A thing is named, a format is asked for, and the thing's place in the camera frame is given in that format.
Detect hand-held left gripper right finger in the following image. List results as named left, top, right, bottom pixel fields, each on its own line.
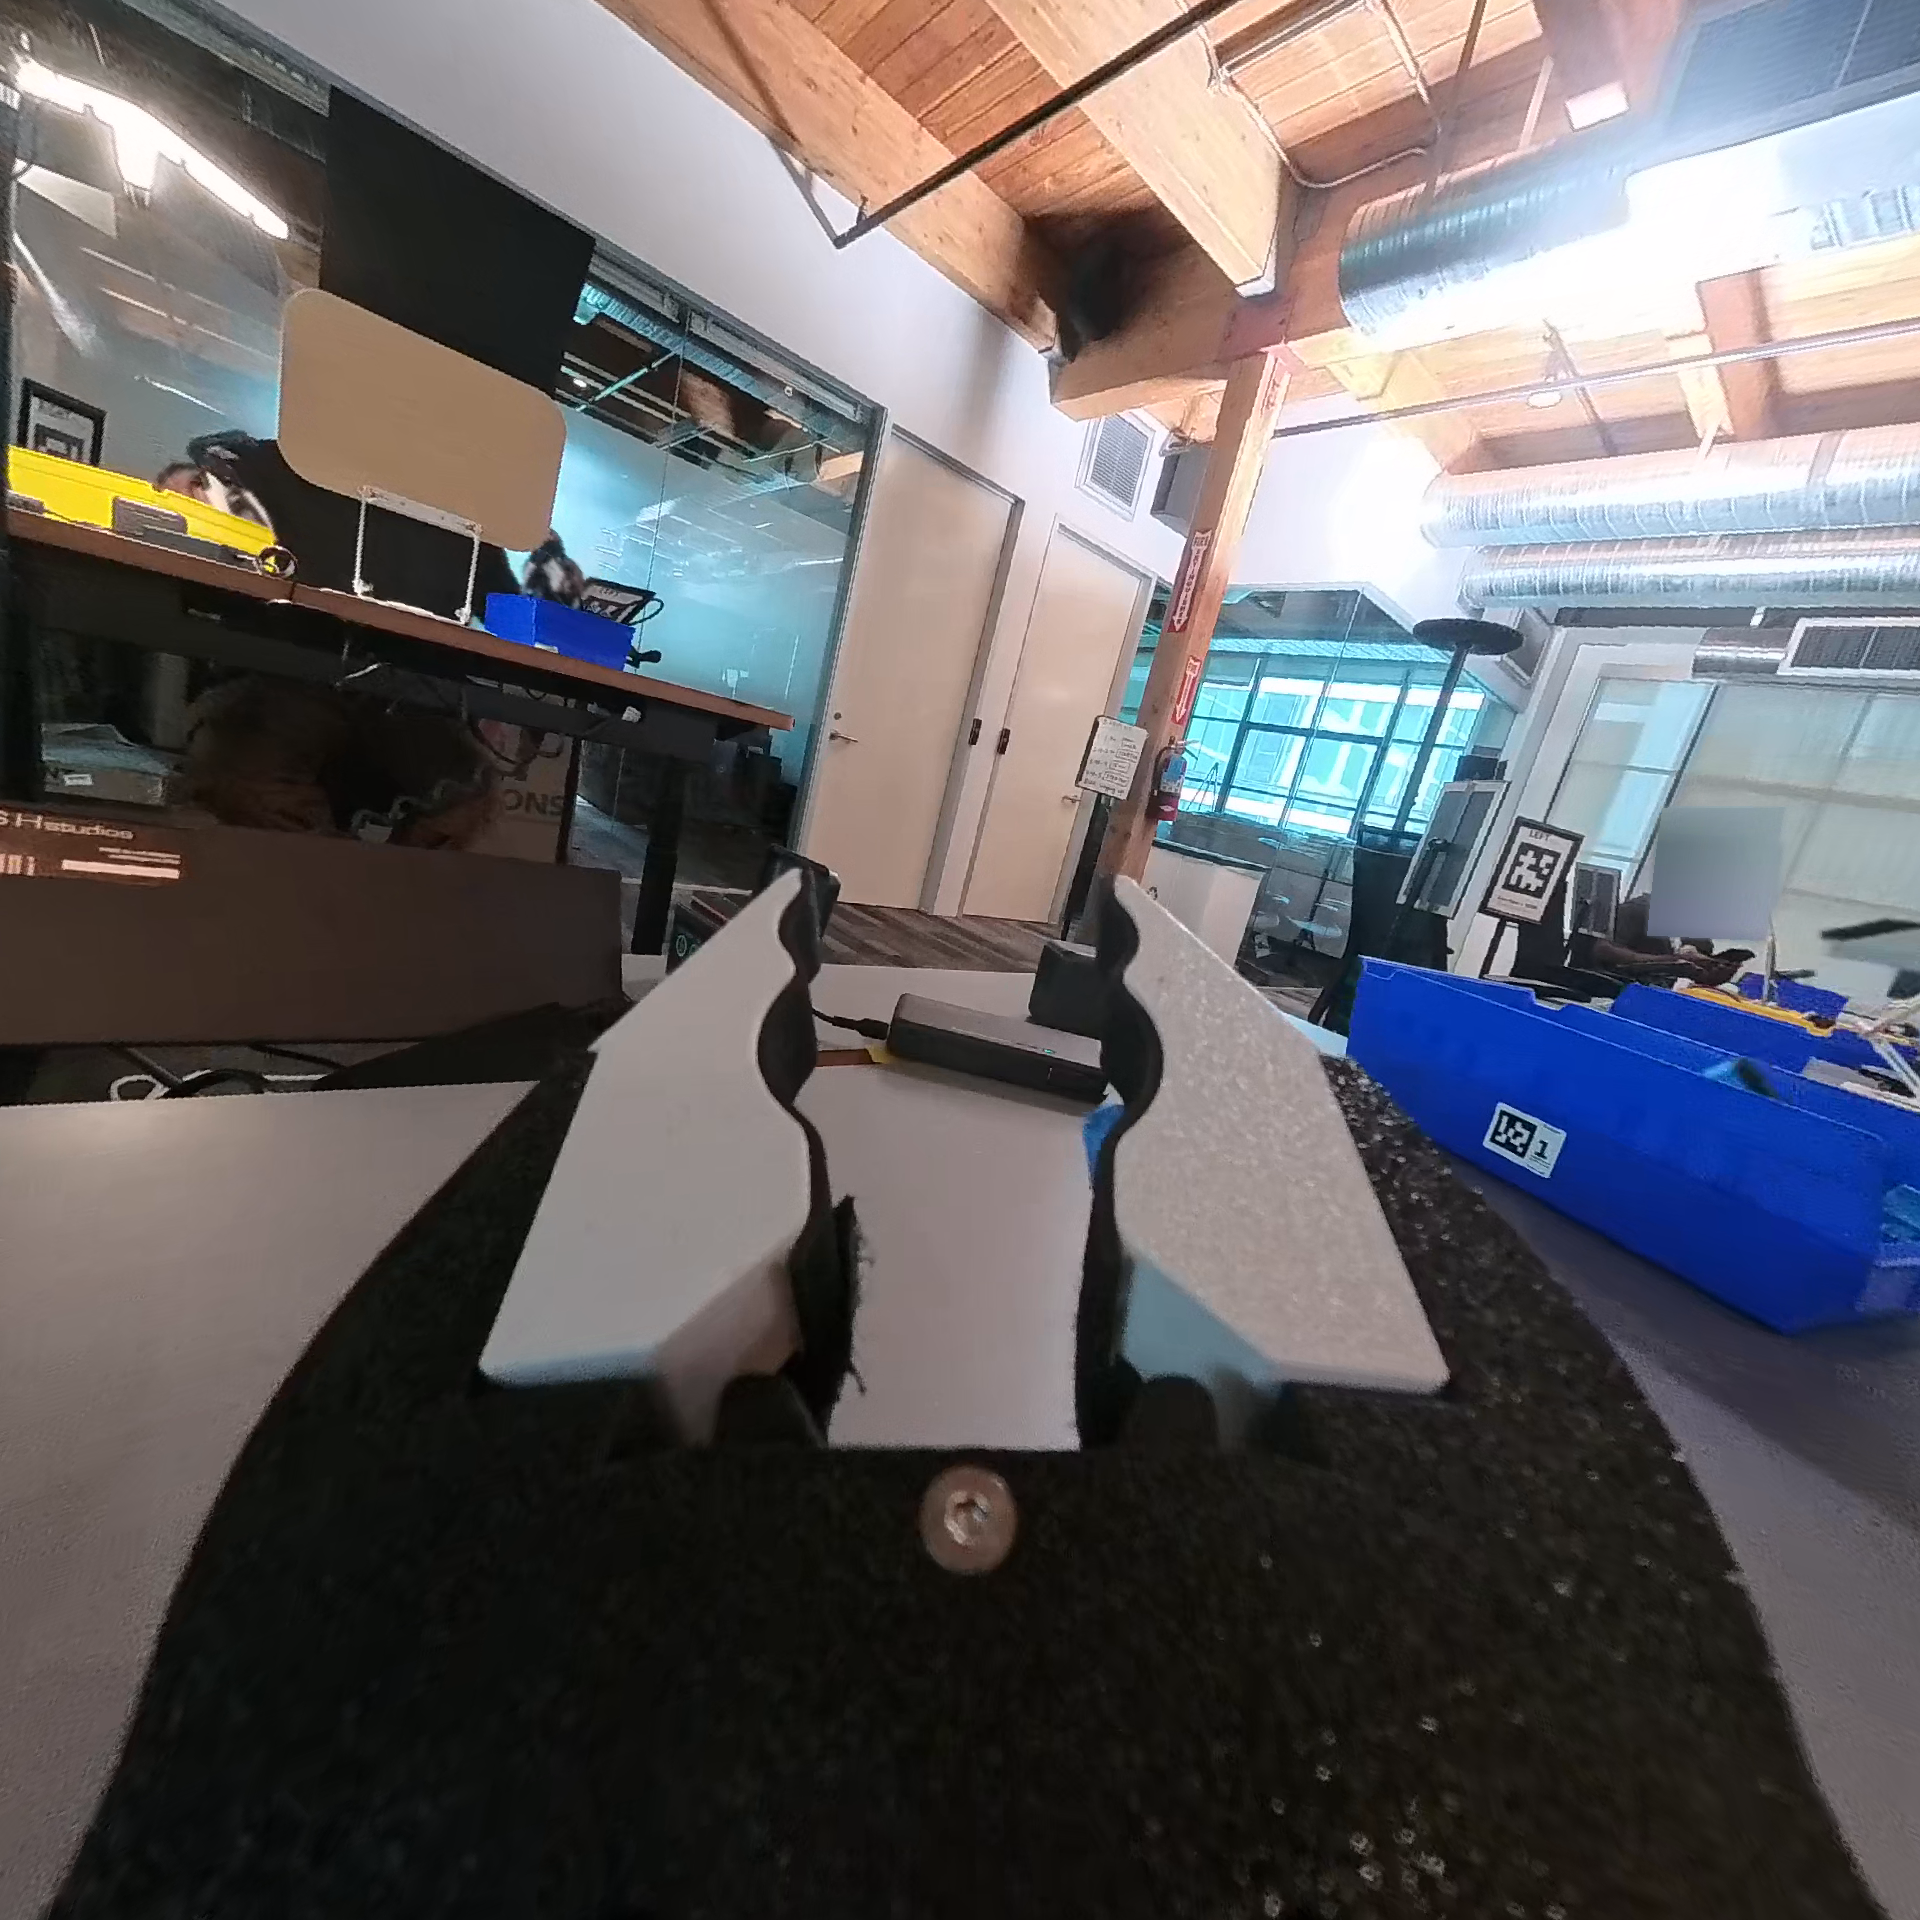
left=1080, top=873, right=1451, bottom=1444

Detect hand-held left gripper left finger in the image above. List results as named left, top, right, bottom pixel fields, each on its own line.
left=481, top=866, right=868, bottom=1447

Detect large blue plastic bin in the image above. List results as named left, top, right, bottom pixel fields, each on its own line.
left=1347, top=958, right=1920, bottom=1336

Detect black charging case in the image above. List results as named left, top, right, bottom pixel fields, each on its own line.
left=667, top=849, right=841, bottom=963

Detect black adapter cube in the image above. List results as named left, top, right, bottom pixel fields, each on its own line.
left=1032, top=938, right=1115, bottom=1040

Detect black power bank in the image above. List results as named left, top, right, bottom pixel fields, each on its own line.
left=884, top=993, right=1115, bottom=1107

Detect white board on easel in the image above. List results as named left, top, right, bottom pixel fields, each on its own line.
left=1399, top=778, right=1513, bottom=922

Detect cardboard box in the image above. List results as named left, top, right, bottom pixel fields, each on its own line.
left=481, top=744, right=579, bottom=864

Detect framed sign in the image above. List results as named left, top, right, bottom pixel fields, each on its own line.
left=1478, top=816, right=1585, bottom=924

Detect flat blue plastic bin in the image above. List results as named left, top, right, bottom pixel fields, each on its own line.
left=483, top=592, right=636, bottom=665

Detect white double doors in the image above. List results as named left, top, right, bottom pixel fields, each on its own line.
left=802, top=427, right=1162, bottom=924

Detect black round disc on pole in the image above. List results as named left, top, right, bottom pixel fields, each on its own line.
left=1414, top=615, right=1526, bottom=842

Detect wooden desk with black legs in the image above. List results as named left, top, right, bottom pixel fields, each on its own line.
left=0, top=510, right=799, bottom=953

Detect wooden panel on white stand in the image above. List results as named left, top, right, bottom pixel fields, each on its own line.
left=278, top=289, right=570, bottom=625

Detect yellow box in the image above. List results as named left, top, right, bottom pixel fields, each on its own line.
left=7, top=447, right=279, bottom=544

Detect black ceiling rod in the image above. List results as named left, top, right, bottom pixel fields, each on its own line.
left=832, top=0, right=1249, bottom=249

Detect dark ceiling vent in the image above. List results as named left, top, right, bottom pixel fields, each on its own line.
left=1664, top=0, right=1920, bottom=138

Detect wooden support post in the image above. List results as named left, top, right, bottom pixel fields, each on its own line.
left=1103, top=353, right=1292, bottom=888

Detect grey wall vent grille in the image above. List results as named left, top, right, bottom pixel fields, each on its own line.
left=1080, top=408, right=1158, bottom=519

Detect white wall vent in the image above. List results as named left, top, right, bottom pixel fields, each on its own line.
left=1786, top=617, right=1920, bottom=678

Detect wide silver air duct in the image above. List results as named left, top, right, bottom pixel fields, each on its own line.
left=1339, top=152, right=1636, bottom=338

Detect black wall screen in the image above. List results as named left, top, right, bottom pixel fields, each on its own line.
left=322, top=88, right=596, bottom=396

